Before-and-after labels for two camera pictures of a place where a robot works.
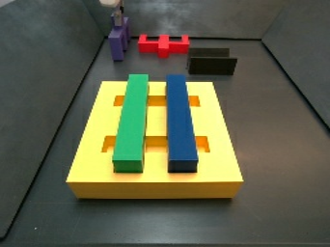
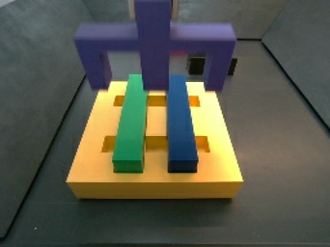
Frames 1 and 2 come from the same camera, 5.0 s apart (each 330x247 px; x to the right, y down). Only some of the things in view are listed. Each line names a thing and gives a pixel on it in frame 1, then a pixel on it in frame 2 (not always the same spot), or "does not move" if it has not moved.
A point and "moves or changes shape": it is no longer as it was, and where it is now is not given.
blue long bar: (180, 136) does not move
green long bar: (128, 152) does not move
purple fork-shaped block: (119, 38) moves or changes shape
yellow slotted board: (216, 178) does not move
